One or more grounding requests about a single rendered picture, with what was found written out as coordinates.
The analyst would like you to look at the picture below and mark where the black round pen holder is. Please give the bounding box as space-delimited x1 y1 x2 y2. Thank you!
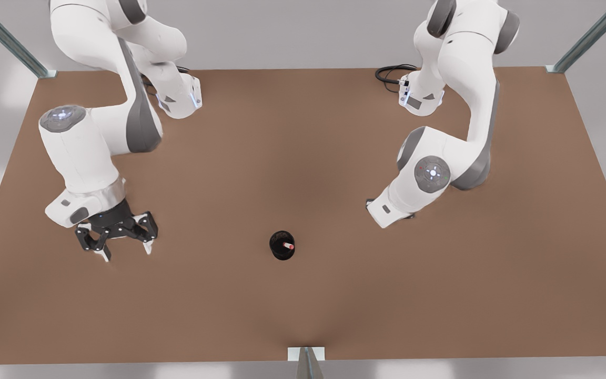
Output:
269 230 296 262

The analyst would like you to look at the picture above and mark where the silver frame post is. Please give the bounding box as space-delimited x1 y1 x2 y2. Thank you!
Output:
545 0 606 74
0 0 57 79
288 346 326 379

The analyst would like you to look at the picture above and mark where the black cable loop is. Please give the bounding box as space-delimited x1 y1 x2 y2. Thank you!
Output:
375 64 420 95

